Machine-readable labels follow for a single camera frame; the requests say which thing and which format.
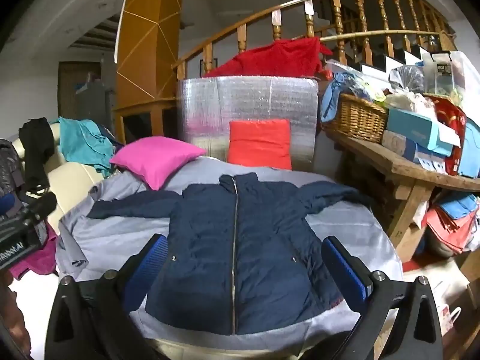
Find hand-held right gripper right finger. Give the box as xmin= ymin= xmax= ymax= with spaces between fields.
xmin=322 ymin=235 xmax=446 ymax=360

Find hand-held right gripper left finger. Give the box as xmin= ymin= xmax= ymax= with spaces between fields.
xmin=44 ymin=233 xmax=168 ymax=360

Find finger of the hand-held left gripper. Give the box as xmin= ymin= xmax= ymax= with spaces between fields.
xmin=22 ymin=192 xmax=58 ymax=226

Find navy blue padded jacket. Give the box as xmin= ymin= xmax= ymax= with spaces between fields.
xmin=87 ymin=172 xmax=370 ymax=336

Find person's left forearm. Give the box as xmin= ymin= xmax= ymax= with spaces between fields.
xmin=0 ymin=269 xmax=28 ymax=350

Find magenta cloth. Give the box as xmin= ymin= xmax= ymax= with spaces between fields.
xmin=9 ymin=223 xmax=59 ymax=277

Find cream sofa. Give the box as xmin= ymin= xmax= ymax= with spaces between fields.
xmin=7 ymin=122 xmax=109 ymax=235

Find grey bed sheet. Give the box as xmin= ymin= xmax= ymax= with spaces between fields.
xmin=55 ymin=154 xmax=404 ymax=346

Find dark grey jacket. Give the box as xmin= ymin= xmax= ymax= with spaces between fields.
xmin=0 ymin=139 xmax=26 ymax=199

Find black garment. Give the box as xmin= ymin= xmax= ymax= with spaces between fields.
xmin=19 ymin=118 xmax=56 ymax=196

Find teal cloth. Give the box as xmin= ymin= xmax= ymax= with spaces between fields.
xmin=56 ymin=117 xmax=121 ymax=178

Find wooden bench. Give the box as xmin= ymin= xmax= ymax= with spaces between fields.
xmin=322 ymin=127 xmax=480 ymax=264

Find pink pillow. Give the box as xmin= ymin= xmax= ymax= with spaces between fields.
xmin=109 ymin=137 xmax=208 ymax=191

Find small white paper bag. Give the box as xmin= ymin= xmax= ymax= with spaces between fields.
xmin=436 ymin=303 xmax=463 ymax=337

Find pile of red paper bags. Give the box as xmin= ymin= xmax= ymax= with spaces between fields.
xmin=425 ymin=194 xmax=480 ymax=259

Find brown wooden door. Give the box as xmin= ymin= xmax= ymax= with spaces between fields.
xmin=57 ymin=61 xmax=103 ymax=120

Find red pillow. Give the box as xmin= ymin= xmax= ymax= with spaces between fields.
xmin=227 ymin=119 xmax=293 ymax=170

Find wicker basket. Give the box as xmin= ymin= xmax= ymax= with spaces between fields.
xmin=322 ymin=93 xmax=389 ymax=144

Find teal cardboard box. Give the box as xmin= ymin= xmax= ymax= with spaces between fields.
xmin=385 ymin=107 xmax=451 ymax=157

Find red gift bag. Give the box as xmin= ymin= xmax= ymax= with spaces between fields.
xmin=427 ymin=95 xmax=468 ymax=176

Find light blue garment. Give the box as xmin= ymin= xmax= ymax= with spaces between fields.
xmin=320 ymin=70 xmax=362 ymax=124

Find yellow wooden cabinet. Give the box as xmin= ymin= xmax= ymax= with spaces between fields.
xmin=112 ymin=0 xmax=187 ymax=145

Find silver foil insulation roll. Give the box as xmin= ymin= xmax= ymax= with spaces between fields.
xmin=177 ymin=75 xmax=320 ymax=173

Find clear plastic bag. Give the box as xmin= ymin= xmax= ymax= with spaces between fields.
xmin=388 ymin=65 xmax=427 ymax=95

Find red cloth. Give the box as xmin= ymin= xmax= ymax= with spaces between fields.
xmin=204 ymin=37 xmax=334 ymax=79

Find wooden stair railing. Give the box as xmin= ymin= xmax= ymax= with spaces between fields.
xmin=172 ymin=0 xmax=456 ymax=79

